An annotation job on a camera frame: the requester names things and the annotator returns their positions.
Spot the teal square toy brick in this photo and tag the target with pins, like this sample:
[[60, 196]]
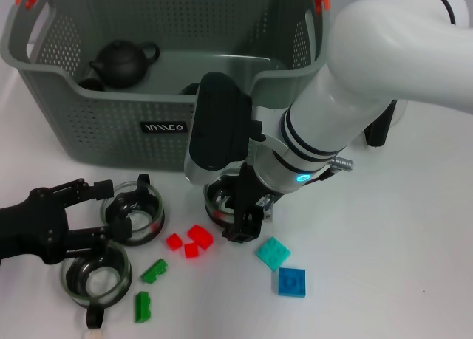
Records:
[[272, 253]]

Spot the small red toy brick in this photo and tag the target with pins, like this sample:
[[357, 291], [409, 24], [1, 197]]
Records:
[[173, 241], [191, 250]]

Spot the glass coffee pot black lid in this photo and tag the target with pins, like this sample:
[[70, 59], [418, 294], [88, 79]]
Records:
[[377, 132]]

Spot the wide red toy brick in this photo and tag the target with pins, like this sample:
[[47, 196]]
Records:
[[199, 236]]

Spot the blue square toy brick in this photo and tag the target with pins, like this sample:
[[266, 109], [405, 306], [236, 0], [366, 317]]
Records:
[[292, 281]]

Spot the grey perforated plastic storage bin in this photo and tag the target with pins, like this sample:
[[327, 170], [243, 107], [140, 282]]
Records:
[[111, 132]]

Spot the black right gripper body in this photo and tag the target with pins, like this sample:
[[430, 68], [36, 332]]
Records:
[[247, 191]]

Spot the black clay teapot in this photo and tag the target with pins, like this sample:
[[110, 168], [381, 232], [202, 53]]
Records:
[[118, 65]]

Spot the green toy brick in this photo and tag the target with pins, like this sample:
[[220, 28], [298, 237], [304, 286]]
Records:
[[142, 307], [153, 272]]

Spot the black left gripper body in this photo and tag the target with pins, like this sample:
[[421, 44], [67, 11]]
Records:
[[33, 228]]

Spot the glass teacup black holder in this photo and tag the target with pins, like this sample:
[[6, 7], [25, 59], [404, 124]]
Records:
[[214, 206], [189, 89], [144, 224], [98, 283]]

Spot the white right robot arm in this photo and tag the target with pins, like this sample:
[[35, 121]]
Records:
[[369, 58]]

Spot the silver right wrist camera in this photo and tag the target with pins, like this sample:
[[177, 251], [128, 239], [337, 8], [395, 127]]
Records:
[[218, 125]]

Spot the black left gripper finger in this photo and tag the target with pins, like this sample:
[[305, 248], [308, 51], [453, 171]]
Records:
[[81, 192], [88, 239]]

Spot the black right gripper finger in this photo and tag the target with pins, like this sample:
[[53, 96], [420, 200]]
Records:
[[244, 230]]

